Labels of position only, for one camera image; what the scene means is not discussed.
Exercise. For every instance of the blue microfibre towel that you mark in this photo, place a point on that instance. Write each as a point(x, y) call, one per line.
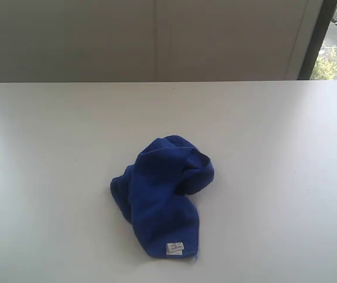
point(152, 195)

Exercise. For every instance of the white towel care label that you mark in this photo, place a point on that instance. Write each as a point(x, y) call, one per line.
point(175, 248)

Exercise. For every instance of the green tree outside window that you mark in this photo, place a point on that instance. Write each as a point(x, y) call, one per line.
point(325, 67)

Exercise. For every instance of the dark window frame post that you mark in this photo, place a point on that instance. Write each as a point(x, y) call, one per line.
point(321, 26)

